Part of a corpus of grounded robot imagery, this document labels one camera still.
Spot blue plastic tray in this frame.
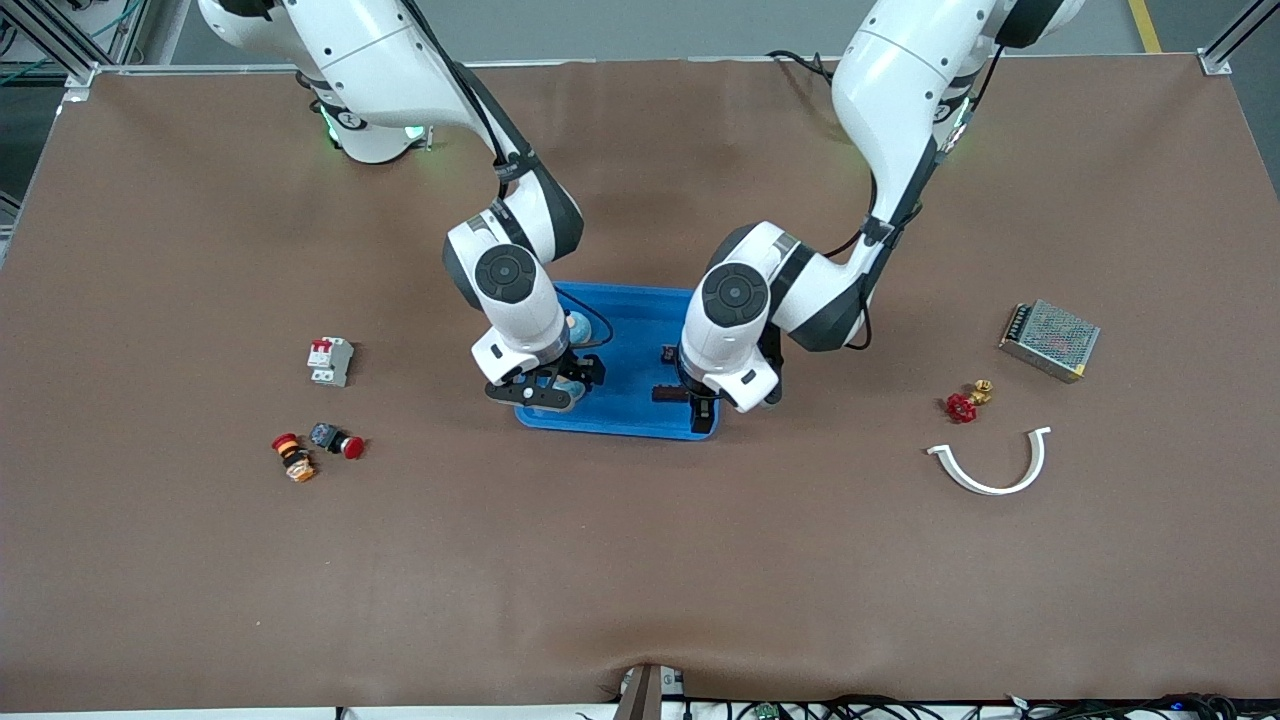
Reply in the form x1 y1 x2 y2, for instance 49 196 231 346
514 281 724 442

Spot red mushroom button black body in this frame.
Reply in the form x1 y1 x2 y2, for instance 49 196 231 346
308 422 366 461

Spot white circuit breaker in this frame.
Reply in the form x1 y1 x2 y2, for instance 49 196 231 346
306 336 355 389

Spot red orange push button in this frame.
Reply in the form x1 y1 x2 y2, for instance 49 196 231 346
271 432 318 484

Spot white curved plastic clamp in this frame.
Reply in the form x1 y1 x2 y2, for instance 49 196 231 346
925 426 1053 497

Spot metal mesh power supply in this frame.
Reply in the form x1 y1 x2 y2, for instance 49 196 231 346
998 299 1102 384

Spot red handle brass valve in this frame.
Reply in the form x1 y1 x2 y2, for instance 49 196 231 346
945 379 995 425

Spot brown camera mount bracket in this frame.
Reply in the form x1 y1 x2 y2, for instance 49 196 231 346
612 662 687 720

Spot black left base cables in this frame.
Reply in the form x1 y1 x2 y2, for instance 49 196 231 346
767 48 837 83

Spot aluminium frame post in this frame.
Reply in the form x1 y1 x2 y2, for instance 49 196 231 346
1200 0 1280 76
0 0 151 101

